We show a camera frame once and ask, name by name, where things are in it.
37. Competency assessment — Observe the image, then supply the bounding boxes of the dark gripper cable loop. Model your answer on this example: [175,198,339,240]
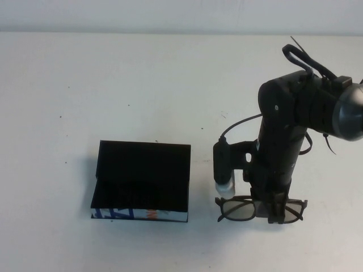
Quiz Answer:
[299,132,313,156]

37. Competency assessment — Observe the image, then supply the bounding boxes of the black frame glasses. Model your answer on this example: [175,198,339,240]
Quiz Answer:
[214,195,309,223]

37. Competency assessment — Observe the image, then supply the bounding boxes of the long black zip tie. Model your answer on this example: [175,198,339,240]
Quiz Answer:
[290,36,313,61]

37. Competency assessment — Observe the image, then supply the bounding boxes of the black glasses case printed side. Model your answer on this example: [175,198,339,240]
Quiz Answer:
[90,139,191,222]

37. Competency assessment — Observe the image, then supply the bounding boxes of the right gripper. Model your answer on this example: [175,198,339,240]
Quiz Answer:
[243,118,309,225]

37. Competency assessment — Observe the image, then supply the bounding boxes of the right wrist camera black silver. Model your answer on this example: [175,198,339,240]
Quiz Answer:
[212,141,237,198]

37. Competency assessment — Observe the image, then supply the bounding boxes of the right black camera mount bracket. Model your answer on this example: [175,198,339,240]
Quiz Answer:
[231,139,260,182]

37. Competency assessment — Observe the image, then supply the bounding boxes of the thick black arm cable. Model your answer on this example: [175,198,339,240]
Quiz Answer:
[281,44,340,79]

